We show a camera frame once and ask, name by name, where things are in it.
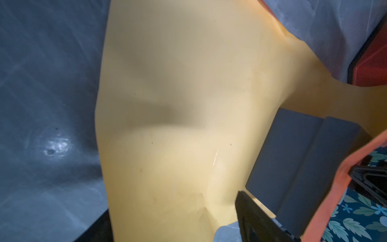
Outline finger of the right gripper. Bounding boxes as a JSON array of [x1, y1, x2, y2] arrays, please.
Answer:
[[349, 158, 387, 207]]

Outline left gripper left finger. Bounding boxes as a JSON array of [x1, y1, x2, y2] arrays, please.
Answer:
[[75, 210, 113, 242]]

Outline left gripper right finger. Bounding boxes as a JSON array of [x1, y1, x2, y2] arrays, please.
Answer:
[[235, 191, 299, 242]]

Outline blue gift box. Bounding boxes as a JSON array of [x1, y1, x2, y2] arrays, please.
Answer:
[[246, 108, 371, 237]]

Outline yellow orange wrapping paper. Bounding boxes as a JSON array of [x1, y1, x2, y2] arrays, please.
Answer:
[[95, 1, 387, 242]]

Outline red tape dispenser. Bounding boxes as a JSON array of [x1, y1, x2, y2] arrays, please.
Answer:
[[347, 16, 387, 87]]

